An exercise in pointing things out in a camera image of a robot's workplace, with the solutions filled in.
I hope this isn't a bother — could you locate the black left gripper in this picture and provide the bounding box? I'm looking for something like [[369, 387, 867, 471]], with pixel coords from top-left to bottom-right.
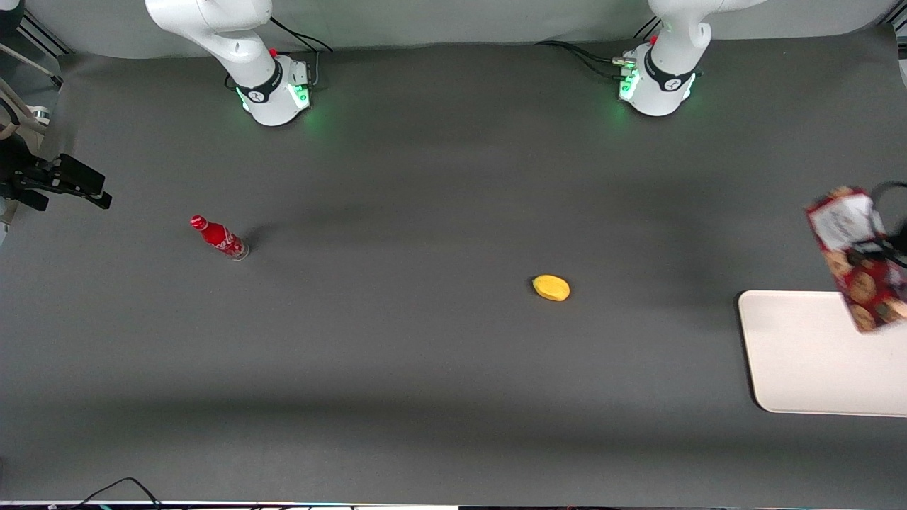
[[849, 216, 907, 268]]

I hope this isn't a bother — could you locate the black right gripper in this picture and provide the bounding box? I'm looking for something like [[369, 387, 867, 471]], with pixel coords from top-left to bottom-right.
[[0, 133, 113, 213]]

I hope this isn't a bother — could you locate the red cookie box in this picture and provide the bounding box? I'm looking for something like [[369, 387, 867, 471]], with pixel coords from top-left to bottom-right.
[[805, 186, 907, 334]]

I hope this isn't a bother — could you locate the white plastic tray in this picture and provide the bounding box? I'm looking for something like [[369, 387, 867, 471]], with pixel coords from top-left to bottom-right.
[[738, 290, 907, 418]]

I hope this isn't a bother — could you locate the red cola bottle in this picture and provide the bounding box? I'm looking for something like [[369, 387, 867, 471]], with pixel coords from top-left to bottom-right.
[[189, 215, 250, 261]]

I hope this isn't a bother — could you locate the yellow lemon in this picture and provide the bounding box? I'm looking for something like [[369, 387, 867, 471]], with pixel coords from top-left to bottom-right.
[[531, 274, 571, 302]]

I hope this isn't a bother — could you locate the dark grey table mat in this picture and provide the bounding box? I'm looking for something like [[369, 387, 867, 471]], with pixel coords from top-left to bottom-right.
[[0, 27, 907, 508]]

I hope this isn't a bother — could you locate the beige strap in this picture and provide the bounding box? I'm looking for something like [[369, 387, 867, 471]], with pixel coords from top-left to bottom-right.
[[0, 42, 45, 142]]

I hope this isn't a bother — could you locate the aluminium frame profile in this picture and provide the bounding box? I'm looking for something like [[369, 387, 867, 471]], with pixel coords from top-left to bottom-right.
[[17, 10, 73, 57]]

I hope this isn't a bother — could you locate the black arm base cable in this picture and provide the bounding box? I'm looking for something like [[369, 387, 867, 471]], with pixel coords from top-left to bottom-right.
[[268, 16, 334, 55], [535, 40, 638, 80]]

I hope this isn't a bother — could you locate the thin black cable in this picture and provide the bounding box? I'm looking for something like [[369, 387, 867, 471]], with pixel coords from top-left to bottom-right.
[[69, 477, 165, 510]]

